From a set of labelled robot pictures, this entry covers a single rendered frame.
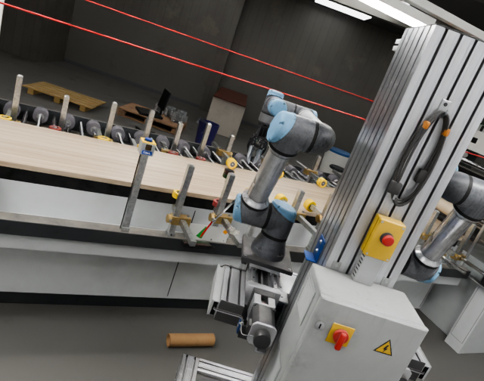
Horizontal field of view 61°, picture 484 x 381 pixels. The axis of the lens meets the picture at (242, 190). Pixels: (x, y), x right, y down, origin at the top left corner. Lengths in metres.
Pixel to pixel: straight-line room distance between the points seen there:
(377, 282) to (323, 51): 9.92
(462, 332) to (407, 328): 2.94
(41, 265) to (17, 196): 0.45
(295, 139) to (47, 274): 1.80
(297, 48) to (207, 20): 2.36
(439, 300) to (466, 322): 0.41
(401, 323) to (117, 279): 1.89
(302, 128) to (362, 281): 0.54
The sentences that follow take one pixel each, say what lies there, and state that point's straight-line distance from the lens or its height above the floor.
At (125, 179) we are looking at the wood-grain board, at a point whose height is 0.90.
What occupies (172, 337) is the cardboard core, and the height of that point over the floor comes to 0.08.
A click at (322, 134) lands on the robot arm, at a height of 1.62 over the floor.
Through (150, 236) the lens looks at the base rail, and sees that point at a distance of 2.35.
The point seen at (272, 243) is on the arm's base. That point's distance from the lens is 1.72.
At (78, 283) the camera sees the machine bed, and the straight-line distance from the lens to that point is 2.77.
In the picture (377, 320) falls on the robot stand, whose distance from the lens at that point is 1.31.
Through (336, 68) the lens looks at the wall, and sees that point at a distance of 11.24.
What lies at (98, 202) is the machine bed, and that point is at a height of 0.75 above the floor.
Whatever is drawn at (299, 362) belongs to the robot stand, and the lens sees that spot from 1.37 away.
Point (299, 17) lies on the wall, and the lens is 11.12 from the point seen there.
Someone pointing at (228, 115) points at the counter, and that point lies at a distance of 8.73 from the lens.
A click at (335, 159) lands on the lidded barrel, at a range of 7.87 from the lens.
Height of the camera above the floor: 1.79
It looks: 18 degrees down
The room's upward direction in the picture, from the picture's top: 20 degrees clockwise
